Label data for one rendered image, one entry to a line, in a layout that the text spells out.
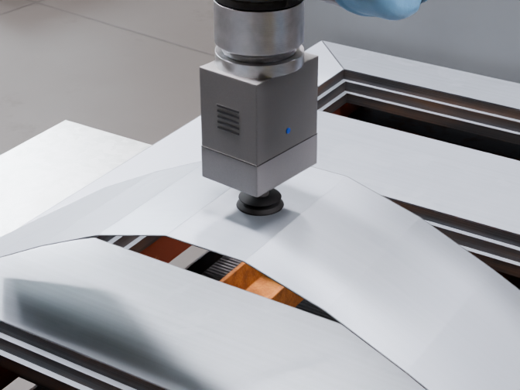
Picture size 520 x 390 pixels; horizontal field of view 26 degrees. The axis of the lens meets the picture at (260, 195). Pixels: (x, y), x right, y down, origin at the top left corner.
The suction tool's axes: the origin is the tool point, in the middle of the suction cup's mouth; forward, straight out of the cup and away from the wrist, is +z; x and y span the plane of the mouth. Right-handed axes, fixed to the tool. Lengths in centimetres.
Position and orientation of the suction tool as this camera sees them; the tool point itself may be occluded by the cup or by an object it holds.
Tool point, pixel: (260, 216)
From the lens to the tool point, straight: 102.3
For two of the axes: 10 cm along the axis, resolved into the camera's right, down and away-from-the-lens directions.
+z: 0.0, 8.8, 4.8
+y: -6.4, 3.7, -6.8
